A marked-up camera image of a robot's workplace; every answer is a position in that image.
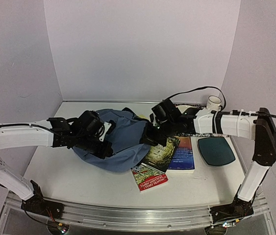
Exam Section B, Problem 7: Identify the dark teal square plate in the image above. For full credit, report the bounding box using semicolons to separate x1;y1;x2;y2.
198;137;236;166

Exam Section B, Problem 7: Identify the red treehouse comic book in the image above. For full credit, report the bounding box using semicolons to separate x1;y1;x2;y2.
131;164;168;192

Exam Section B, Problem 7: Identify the patterned black placemat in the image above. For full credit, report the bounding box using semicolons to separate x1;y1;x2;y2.
175;103;206;109

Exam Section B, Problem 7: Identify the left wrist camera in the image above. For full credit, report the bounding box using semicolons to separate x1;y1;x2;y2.
98;120;116;141

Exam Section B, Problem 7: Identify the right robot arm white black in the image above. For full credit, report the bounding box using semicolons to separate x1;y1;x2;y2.
140;99;276;202

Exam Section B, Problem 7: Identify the blue orange back-cover book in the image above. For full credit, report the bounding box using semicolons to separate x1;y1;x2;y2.
167;137;195;174

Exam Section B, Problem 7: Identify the white enamel mug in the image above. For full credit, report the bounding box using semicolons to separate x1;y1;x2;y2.
206;95;222;113

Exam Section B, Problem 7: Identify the aluminium table front rail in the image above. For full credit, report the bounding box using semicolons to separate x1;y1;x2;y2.
0;192;276;235

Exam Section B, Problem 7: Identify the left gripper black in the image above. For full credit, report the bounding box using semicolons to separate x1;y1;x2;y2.
75;134;113;160

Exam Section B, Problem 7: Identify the yellow paperback book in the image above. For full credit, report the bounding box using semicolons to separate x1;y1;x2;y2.
138;115;150;121

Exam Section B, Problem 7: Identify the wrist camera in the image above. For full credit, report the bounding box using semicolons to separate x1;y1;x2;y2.
150;113;162;129
98;120;116;141

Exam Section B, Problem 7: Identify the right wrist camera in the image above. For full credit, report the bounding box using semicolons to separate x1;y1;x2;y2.
150;113;162;129

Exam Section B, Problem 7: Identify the blue student backpack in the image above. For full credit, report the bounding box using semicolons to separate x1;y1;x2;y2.
73;108;151;173

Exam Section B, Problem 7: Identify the green fantasy cover book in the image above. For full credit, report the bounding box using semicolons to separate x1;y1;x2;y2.
141;137;180;173

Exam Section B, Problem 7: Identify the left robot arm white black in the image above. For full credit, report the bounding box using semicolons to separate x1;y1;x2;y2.
0;111;115;214

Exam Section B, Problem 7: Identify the cream and blue plate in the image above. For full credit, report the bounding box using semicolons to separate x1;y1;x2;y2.
176;105;196;114

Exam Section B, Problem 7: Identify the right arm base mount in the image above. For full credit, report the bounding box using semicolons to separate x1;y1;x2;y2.
210;204;253;225

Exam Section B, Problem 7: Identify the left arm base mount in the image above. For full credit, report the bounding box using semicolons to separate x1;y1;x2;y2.
21;195;64;219

